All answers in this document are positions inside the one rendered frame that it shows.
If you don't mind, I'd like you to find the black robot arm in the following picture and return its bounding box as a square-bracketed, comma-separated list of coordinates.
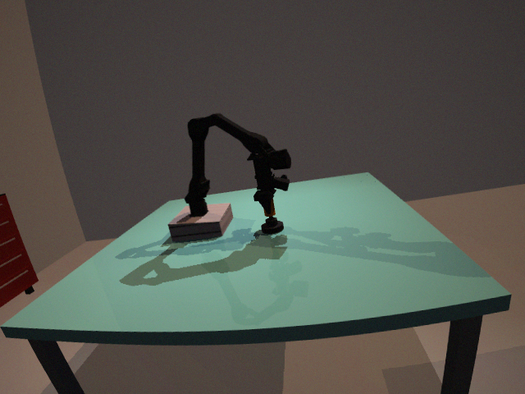
[185, 113, 291, 217]

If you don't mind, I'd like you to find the orange knob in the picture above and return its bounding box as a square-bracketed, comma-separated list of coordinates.
[264, 199, 276, 217]

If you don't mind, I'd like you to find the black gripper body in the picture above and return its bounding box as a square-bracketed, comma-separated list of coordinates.
[253, 170, 273, 201]

